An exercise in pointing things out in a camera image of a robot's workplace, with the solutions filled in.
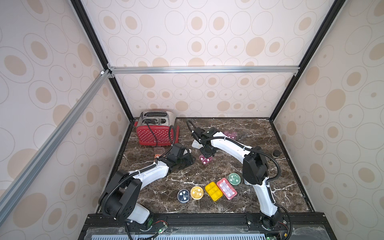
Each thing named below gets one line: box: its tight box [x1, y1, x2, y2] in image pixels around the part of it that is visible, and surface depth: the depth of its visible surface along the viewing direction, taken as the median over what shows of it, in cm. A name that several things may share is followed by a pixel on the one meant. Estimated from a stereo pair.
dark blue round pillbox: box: [177, 189, 190, 203], surface depth 83 cm
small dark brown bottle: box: [272, 149, 281, 158], surface depth 92 cm
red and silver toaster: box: [134, 110, 180, 146], surface depth 96 cm
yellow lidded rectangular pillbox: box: [205, 181, 224, 202], surface depth 85 cm
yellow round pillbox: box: [190, 185, 204, 200], surface depth 84 cm
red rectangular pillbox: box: [216, 177, 238, 200], surface depth 85 cm
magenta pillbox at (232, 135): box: [223, 131, 238, 140], surface depth 111 cm
